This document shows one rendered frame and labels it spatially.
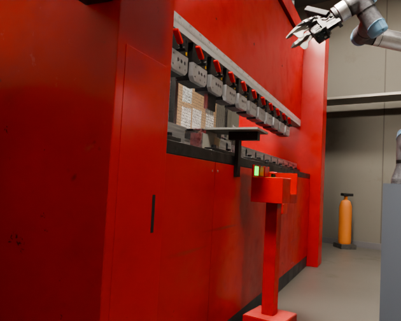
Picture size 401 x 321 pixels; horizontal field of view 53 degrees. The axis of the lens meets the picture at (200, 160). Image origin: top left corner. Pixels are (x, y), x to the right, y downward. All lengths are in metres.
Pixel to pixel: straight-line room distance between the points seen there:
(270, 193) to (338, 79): 4.27
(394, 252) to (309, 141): 2.40
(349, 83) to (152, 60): 5.08
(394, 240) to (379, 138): 4.04
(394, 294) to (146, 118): 1.24
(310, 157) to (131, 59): 3.20
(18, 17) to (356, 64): 5.27
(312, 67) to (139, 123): 3.32
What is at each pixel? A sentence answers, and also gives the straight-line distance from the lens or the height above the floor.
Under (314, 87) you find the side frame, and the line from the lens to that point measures 4.15.
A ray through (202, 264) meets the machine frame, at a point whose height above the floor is 0.41.
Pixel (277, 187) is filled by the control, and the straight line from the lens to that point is 1.92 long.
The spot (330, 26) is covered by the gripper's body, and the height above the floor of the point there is 1.38.
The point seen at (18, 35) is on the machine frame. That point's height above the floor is 1.09.
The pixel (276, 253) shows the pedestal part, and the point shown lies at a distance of 2.04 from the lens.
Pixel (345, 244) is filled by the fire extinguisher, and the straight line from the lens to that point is 5.49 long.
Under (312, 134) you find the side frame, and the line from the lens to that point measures 4.06.
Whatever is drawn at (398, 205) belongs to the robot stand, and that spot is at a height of 0.69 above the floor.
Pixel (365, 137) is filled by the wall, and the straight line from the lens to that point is 5.82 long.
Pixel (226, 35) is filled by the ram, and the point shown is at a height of 1.50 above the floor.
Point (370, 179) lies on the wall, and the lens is 5.76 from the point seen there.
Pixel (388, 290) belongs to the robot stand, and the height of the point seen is 0.35.
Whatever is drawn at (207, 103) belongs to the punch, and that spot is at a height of 1.12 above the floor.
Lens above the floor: 0.74
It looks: 3 degrees up
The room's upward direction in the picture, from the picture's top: 3 degrees clockwise
